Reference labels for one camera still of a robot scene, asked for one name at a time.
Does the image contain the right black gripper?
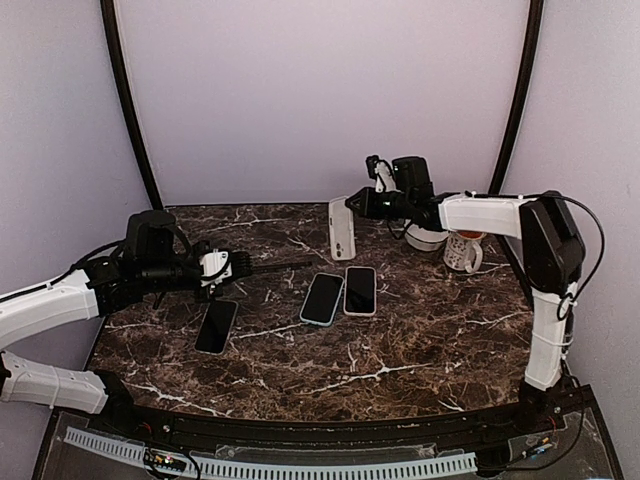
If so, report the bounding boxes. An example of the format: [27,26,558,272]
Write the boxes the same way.
[346,186,414,220]

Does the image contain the black smartphone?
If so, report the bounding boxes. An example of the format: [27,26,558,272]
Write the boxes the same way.
[232,261,313,278]

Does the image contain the white phone case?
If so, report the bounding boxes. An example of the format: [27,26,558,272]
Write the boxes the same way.
[328,197,356,261]

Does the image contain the phone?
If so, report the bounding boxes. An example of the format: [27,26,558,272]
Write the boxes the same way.
[343,266,377,317]
[195,300,238,355]
[299,273,344,327]

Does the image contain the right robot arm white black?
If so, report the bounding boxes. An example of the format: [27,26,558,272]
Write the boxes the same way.
[344,155,591,394]

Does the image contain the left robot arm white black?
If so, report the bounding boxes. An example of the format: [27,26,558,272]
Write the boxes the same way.
[1,210,245,436]

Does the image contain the phone in dark case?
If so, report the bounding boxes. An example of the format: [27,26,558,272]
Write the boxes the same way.
[195,300,238,355]

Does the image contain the phone in pink case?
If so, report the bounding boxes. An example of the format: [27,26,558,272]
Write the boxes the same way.
[343,266,377,317]

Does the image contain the white scalloped bowl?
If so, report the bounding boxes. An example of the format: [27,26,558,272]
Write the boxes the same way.
[404,225,449,252]

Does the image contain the white patterned mug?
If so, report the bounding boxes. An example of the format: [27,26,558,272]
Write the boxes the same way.
[443,231,486,274]

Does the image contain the small green circuit board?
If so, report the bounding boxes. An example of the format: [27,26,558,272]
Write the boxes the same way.
[143,449,187,474]

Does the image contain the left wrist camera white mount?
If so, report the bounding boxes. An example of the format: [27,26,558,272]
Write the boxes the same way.
[193,241,253,282]

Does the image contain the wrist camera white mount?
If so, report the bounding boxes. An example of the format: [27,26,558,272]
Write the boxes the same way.
[193,241,253,282]
[365,155,397,193]

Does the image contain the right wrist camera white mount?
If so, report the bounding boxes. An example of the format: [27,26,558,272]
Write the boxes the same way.
[365,155,397,193]

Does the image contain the right black frame post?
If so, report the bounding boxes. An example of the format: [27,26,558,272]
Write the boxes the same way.
[488,0,545,194]

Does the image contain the black frame post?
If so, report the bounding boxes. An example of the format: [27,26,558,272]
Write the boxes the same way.
[100,0,164,210]
[488,0,545,194]

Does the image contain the white slotted cable duct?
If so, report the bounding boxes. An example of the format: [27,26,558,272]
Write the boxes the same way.
[63,427,477,480]

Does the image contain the black front rail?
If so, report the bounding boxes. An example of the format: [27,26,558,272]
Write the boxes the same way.
[89,403,567,451]

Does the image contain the left black frame post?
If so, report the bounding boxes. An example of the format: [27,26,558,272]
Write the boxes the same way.
[100,0,164,210]

